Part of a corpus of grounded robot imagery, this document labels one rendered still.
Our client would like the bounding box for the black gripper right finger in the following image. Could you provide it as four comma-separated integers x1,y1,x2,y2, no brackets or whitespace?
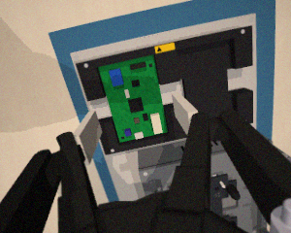
154,92,291,233

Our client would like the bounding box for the green circuit board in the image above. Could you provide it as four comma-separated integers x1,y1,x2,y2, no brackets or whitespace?
98,55,168,143

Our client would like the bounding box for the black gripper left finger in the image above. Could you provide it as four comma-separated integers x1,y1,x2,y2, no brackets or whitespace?
0,111,102,233

